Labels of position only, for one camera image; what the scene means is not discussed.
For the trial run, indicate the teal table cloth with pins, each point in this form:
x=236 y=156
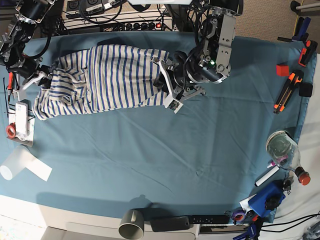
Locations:
x=200 y=161

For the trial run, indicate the white paper roll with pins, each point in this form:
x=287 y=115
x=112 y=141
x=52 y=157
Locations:
x=20 y=159

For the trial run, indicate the red tape roll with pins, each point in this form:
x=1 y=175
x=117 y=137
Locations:
x=11 y=130

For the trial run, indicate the orange black clamp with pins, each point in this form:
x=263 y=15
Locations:
x=307 y=52

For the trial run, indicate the white blister pack box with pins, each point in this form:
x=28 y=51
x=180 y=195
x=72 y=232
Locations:
x=21 y=119

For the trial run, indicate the black square block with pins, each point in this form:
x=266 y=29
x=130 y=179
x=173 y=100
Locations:
x=306 y=89

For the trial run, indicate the black power strip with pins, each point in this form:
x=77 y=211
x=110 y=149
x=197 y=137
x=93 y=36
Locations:
x=136 y=26

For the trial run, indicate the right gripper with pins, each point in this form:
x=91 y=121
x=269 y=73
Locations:
x=31 y=72

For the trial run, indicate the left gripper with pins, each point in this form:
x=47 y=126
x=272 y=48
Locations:
x=171 y=81

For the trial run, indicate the blue box with knob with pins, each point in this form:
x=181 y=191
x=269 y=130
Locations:
x=267 y=199

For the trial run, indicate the grey ceramic mug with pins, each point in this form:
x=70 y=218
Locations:
x=132 y=225

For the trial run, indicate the red handled screwdriver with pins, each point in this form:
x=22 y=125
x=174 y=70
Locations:
x=10 y=82

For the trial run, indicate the orange black utility knife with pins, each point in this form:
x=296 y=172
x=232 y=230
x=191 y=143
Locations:
x=292 y=83

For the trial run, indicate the blue spring clamp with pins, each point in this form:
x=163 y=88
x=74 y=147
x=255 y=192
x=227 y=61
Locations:
x=300 y=33

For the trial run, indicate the white marker pen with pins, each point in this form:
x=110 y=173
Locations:
x=272 y=169

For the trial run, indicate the blue white striped T-shirt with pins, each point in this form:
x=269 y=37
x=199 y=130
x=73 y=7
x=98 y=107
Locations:
x=101 y=79

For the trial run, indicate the blue clamp bottom edge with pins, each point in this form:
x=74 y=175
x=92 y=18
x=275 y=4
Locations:
x=252 y=233

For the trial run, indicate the red cube block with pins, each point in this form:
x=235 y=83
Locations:
x=282 y=70

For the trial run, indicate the purple tape roll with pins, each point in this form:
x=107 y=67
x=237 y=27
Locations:
x=238 y=216

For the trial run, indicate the clear bottle red cap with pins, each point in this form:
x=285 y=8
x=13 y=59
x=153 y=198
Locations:
x=285 y=153

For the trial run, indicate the black smartphone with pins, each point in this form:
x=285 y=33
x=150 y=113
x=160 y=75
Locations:
x=170 y=224

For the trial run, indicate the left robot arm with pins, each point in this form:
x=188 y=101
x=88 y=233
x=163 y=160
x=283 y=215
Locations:
x=213 y=23

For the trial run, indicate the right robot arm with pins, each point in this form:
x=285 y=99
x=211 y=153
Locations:
x=30 y=13

